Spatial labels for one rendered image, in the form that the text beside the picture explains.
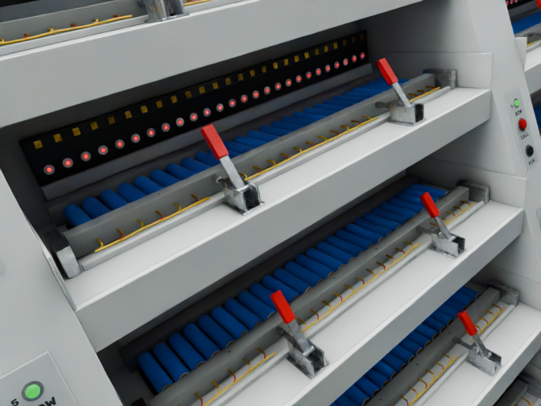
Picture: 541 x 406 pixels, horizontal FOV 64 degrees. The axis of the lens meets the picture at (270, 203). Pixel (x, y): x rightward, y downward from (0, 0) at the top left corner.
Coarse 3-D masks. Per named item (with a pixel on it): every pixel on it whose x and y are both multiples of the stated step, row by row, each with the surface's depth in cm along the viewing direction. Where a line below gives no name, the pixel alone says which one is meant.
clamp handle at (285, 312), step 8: (272, 296) 46; (280, 296) 46; (280, 304) 46; (288, 304) 47; (280, 312) 46; (288, 312) 46; (288, 320) 46; (296, 328) 46; (296, 336) 46; (304, 344) 46; (304, 352) 46
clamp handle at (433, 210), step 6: (420, 198) 59; (426, 198) 59; (426, 204) 59; (432, 204) 59; (432, 210) 59; (438, 210) 59; (432, 216) 59; (438, 216) 59; (438, 222) 59; (444, 228) 59; (444, 234) 59; (450, 234) 59
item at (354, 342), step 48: (480, 192) 68; (288, 240) 64; (480, 240) 61; (384, 288) 56; (432, 288) 55; (336, 336) 50; (384, 336) 50; (144, 384) 49; (288, 384) 45; (336, 384) 47
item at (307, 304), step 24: (456, 192) 69; (456, 216) 66; (384, 240) 61; (408, 240) 62; (360, 264) 57; (312, 288) 54; (336, 288) 55; (360, 288) 55; (312, 312) 52; (264, 336) 49; (216, 360) 47; (240, 360) 48; (264, 360) 47; (192, 384) 44; (216, 384) 45
